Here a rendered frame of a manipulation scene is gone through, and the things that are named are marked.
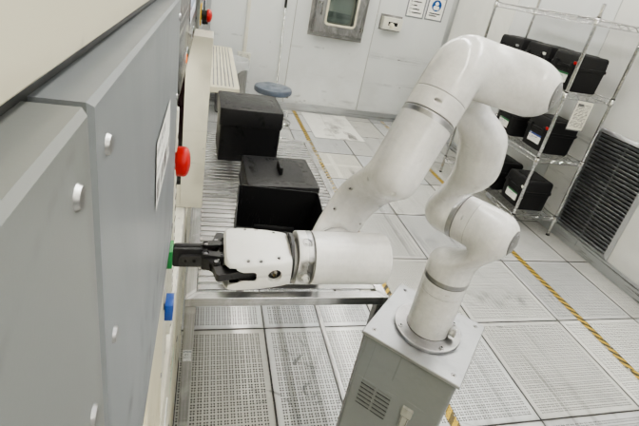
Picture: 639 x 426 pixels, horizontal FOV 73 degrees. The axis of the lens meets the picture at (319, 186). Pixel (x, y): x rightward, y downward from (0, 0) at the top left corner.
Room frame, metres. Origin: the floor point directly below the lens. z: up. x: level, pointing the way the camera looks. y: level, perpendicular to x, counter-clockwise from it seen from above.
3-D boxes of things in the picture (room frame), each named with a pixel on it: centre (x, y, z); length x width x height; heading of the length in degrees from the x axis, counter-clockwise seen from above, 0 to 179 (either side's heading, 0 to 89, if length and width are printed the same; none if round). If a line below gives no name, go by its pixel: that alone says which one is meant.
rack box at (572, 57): (3.43, -1.70, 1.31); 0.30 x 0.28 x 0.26; 18
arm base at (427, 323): (0.97, -0.38, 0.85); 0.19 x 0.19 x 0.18
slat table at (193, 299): (1.60, 0.20, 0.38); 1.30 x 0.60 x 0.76; 17
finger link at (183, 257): (0.50, 0.15, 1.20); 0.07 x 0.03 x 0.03; 107
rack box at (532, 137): (3.46, -1.72, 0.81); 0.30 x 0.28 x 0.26; 16
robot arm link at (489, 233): (0.95, -0.41, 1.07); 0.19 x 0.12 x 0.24; 50
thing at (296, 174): (1.61, 0.17, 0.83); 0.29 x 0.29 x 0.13; 19
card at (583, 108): (3.22, -1.76, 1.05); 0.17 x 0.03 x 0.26; 107
